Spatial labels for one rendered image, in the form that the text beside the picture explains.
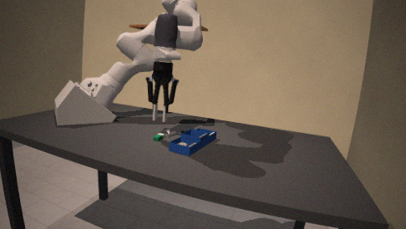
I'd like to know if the blue rack of three labelled bins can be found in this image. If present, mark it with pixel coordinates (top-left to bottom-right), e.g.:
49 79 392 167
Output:
169 128 216 156

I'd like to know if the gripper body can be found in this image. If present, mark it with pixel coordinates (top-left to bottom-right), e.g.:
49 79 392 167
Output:
152 62 173 85

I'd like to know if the green and white eraser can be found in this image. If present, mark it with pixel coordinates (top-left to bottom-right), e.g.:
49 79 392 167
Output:
153 133 165 141

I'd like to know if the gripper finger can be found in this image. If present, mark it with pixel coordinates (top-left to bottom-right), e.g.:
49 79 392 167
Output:
146 76 161 120
162 77 179 122

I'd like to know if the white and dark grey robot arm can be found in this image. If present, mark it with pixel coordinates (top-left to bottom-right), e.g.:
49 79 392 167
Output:
75 0 203 110

